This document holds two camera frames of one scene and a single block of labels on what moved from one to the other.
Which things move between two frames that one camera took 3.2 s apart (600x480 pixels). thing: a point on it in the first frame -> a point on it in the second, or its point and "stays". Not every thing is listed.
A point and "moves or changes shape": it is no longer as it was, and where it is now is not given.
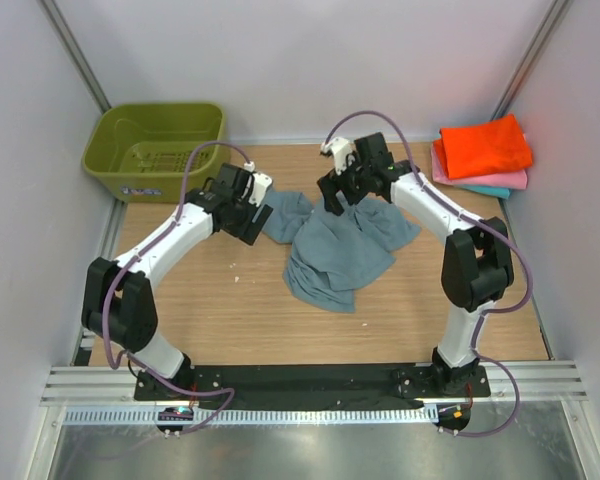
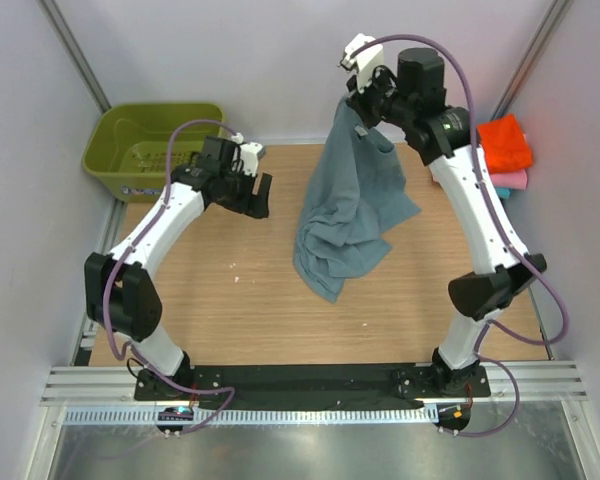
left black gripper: [247, 232] -> [259, 206]
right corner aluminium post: [526, 66] stays
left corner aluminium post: [75, 53] stays
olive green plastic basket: [139, 153] stays
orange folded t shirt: [471, 150] stays
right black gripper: [329, 184] -> [357, 100]
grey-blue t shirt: [333, 255] moves or changes shape
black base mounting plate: [311, 385] stays
